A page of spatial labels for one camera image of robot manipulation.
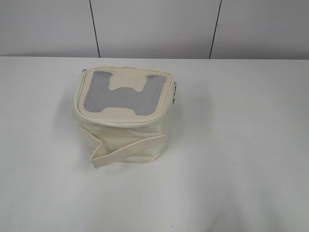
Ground cream canvas zipper bag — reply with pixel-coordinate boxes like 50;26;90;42
74;66;174;168

